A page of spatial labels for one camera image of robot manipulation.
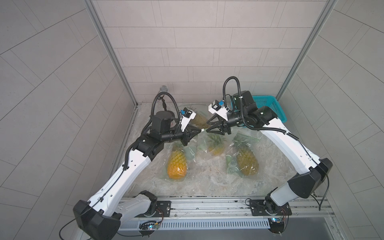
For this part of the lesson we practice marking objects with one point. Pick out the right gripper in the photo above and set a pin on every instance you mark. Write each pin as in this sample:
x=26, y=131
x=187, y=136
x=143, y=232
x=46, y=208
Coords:
x=221, y=121

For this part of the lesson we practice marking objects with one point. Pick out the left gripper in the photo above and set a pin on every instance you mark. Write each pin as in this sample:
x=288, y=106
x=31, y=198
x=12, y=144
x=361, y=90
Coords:
x=185, y=136

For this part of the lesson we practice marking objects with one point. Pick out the zip-top bag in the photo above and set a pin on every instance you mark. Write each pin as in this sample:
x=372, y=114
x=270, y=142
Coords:
x=202, y=148
x=231, y=162
x=198, y=108
x=191, y=154

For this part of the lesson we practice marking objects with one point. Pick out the orange pineapple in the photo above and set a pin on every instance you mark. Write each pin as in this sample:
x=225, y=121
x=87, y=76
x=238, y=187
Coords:
x=216, y=144

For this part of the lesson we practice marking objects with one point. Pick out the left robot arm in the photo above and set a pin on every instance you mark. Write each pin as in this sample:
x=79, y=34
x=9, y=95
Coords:
x=102, y=215

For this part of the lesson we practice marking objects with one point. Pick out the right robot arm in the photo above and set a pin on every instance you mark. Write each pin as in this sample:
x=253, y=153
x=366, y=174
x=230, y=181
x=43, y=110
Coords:
x=311, y=170

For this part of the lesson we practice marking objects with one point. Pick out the back green pineapple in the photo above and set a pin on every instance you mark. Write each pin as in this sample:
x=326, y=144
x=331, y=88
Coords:
x=200, y=121

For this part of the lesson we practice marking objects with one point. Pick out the green pineapple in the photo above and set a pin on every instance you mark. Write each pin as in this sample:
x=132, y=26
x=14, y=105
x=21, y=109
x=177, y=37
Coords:
x=200, y=121
x=246, y=160

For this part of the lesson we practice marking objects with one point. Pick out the left yellow pineapple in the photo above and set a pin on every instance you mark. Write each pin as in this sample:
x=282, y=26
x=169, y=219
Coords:
x=177, y=164

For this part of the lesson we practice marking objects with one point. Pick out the right green pineapple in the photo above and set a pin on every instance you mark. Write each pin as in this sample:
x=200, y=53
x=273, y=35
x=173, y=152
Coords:
x=246, y=160

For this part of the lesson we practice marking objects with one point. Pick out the black microphone stand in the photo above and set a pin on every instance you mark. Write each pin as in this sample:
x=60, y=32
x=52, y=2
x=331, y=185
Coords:
x=163, y=103

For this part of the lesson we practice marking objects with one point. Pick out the teal plastic basket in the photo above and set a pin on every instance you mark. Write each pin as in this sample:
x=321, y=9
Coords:
x=272, y=103

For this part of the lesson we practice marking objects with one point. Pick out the left circuit board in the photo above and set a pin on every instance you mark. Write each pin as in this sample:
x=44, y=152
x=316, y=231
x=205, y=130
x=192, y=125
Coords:
x=150, y=226

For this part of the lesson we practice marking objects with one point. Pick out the circuit board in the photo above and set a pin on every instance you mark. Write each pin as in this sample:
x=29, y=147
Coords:
x=150, y=226
x=277, y=225

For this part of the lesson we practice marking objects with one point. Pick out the right circuit board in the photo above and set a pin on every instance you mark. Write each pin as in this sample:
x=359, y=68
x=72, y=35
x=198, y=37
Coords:
x=277, y=225

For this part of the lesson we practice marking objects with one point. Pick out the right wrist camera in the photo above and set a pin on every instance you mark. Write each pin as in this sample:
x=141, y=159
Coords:
x=217, y=107

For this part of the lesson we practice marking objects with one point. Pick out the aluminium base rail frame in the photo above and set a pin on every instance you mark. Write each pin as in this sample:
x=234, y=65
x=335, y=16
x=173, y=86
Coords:
x=310, y=217

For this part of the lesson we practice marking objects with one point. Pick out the right aluminium corner post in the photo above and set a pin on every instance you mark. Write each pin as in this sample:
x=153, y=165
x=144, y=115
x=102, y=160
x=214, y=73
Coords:
x=324, y=15

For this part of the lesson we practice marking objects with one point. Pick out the aluminium corner post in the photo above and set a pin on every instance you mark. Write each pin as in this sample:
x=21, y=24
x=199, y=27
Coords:
x=324, y=15
x=90, y=7

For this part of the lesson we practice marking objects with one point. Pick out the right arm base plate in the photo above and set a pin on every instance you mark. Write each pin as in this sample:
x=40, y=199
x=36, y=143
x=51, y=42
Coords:
x=263, y=207

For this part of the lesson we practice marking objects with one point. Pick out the left aluminium corner post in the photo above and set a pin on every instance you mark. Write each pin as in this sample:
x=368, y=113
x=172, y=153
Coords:
x=90, y=7

